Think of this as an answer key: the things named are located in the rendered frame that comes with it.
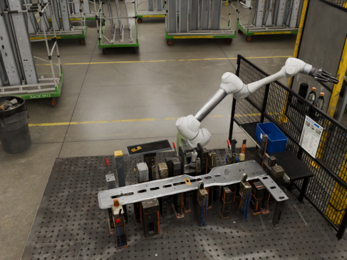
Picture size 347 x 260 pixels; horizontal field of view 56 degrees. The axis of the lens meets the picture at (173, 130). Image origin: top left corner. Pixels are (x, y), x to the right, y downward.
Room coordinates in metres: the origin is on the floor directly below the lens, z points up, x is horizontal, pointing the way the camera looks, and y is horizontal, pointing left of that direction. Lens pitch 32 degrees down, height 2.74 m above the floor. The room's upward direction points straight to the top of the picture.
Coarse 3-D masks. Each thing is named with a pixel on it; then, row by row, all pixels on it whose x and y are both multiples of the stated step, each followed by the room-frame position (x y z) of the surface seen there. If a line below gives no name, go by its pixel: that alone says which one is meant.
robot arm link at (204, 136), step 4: (204, 128) 2.75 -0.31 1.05; (200, 132) 2.70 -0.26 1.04; (204, 132) 2.70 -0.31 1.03; (208, 132) 2.72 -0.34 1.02; (196, 136) 2.66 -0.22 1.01; (200, 136) 2.67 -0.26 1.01; (204, 136) 2.68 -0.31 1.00; (208, 136) 2.69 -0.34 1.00; (188, 140) 2.73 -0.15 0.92; (192, 140) 2.66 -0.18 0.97; (196, 140) 2.66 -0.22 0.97; (200, 140) 2.66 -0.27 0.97; (204, 140) 2.67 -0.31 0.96; (208, 140) 2.68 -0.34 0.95; (192, 144) 2.67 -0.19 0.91; (196, 144) 2.66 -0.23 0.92; (204, 144) 2.68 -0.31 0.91
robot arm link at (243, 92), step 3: (243, 84) 2.85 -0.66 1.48; (243, 87) 2.82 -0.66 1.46; (246, 87) 2.83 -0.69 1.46; (240, 90) 2.80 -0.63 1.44; (243, 90) 2.81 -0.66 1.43; (246, 90) 2.81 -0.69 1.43; (234, 93) 2.83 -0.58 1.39; (237, 93) 2.81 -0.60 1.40; (240, 93) 2.81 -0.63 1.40; (243, 93) 2.81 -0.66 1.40; (246, 93) 2.81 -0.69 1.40; (249, 93) 2.81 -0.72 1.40; (234, 96) 2.86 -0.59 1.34; (237, 96) 2.84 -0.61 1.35; (240, 96) 2.83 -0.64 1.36; (243, 96) 2.82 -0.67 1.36; (246, 96) 2.83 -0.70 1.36; (237, 99) 2.87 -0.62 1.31
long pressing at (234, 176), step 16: (176, 176) 2.07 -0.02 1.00; (192, 176) 2.07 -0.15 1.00; (224, 176) 2.07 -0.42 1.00; (240, 176) 2.08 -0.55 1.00; (256, 176) 2.08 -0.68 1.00; (112, 192) 1.88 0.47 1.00; (128, 192) 1.89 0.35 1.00; (144, 192) 1.88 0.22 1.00; (160, 192) 1.88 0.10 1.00; (176, 192) 1.89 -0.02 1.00
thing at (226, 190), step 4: (224, 188) 1.94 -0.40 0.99; (228, 188) 1.94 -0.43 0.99; (224, 192) 1.93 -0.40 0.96; (228, 192) 1.90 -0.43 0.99; (224, 196) 1.91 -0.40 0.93; (228, 196) 1.90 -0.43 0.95; (224, 200) 1.91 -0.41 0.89; (228, 200) 1.90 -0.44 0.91; (224, 204) 1.91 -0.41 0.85; (228, 204) 1.91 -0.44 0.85; (224, 208) 1.91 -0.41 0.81; (220, 212) 1.95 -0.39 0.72; (224, 212) 1.90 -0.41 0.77; (228, 212) 1.91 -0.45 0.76; (220, 216) 1.92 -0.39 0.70; (224, 216) 1.90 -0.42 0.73
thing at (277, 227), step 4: (284, 200) 1.81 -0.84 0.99; (276, 204) 1.83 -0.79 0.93; (280, 204) 1.81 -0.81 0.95; (284, 204) 1.82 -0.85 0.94; (276, 208) 1.83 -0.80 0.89; (280, 208) 1.81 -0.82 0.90; (276, 212) 1.82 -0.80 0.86; (280, 212) 1.83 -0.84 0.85; (276, 216) 1.81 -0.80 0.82; (280, 216) 1.82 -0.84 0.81; (272, 220) 1.84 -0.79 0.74; (276, 220) 1.81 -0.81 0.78; (272, 224) 1.83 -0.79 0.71; (276, 224) 1.83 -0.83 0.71; (276, 228) 1.79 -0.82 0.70; (280, 228) 1.79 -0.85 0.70
